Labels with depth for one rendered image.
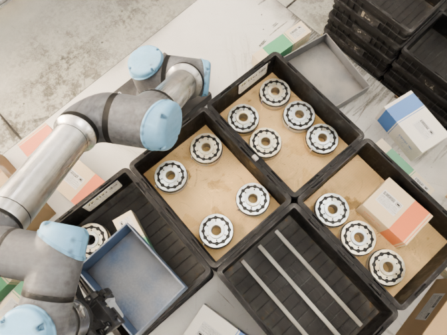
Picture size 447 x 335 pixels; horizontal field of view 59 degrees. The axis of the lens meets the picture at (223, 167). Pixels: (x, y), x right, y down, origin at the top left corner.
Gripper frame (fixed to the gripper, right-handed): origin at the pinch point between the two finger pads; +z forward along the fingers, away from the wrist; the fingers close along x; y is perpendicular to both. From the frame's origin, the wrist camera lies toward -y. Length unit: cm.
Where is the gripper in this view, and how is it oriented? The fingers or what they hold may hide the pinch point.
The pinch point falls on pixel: (106, 302)
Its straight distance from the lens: 95.7
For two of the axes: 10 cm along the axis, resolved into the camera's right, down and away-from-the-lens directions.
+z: 0.9, 2.5, 9.7
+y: 6.7, 7.0, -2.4
